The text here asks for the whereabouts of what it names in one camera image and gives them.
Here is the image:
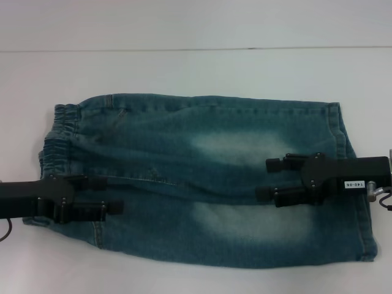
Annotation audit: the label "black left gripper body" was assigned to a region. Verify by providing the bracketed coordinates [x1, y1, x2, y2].
[0, 176, 76, 224]

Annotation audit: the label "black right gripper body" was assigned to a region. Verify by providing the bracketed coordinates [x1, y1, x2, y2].
[301, 153, 392, 205]

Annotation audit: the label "blue denim shorts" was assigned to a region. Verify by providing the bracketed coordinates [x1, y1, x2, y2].
[23, 93, 380, 272]

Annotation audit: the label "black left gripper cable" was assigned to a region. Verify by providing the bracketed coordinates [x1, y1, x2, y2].
[0, 217, 13, 243]

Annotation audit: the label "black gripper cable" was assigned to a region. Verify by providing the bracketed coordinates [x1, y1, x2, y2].
[366, 189, 392, 212]
[0, 217, 13, 243]

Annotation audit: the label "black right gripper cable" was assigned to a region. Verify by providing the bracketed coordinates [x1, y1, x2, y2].
[366, 189, 392, 212]

